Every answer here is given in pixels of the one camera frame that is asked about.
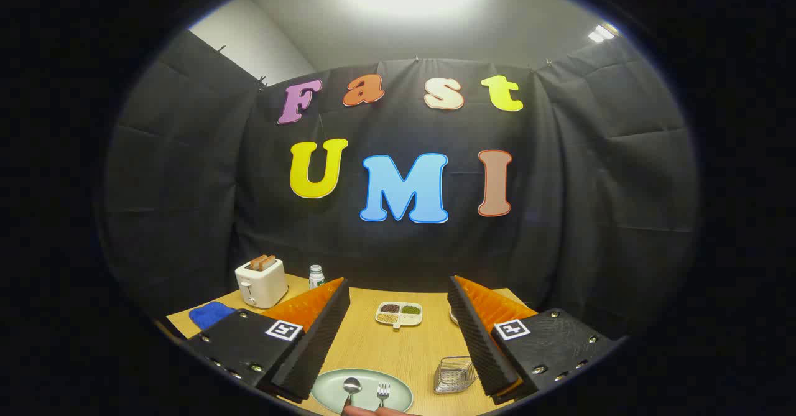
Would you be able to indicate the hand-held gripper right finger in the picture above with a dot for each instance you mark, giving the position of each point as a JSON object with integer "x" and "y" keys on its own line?
{"x": 482, "y": 347}

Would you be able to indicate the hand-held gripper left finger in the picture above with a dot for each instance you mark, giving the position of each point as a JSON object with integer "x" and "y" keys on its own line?
{"x": 314, "y": 347}

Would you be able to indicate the white plate with food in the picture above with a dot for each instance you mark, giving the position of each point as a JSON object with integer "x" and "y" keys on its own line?
{"x": 454, "y": 318}

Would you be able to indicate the green round plate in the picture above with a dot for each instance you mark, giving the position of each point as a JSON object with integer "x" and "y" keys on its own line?
{"x": 329, "y": 391}

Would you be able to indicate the white drink bottle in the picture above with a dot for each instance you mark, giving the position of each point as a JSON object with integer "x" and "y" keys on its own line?
{"x": 316, "y": 277}

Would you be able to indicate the white toaster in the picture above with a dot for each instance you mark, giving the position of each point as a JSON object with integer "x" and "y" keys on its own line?
{"x": 261, "y": 285}

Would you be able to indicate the white divided snack tray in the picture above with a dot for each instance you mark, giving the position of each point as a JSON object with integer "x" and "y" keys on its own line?
{"x": 399, "y": 320}

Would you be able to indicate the toasted bread slice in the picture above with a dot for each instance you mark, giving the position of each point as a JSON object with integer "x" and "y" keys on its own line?
{"x": 256, "y": 262}
{"x": 270, "y": 260}

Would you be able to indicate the blue cloth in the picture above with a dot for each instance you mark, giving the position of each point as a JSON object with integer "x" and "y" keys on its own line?
{"x": 210, "y": 314}

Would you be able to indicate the black backdrop cloth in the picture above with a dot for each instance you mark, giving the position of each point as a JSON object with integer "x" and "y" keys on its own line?
{"x": 186, "y": 186}

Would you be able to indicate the small ceiling light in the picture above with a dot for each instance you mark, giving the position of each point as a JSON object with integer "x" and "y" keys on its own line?
{"x": 602, "y": 33}

